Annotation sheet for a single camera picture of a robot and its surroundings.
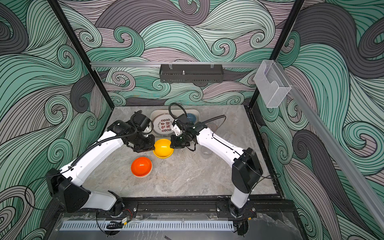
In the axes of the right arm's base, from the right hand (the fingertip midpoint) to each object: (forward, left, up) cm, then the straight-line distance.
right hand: (171, 146), depth 79 cm
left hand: (-2, +7, +3) cm, 8 cm away
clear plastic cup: (+4, -20, -15) cm, 26 cm away
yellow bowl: (-1, +5, -2) cm, 5 cm away
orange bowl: (-7, +17, -11) cm, 22 cm away
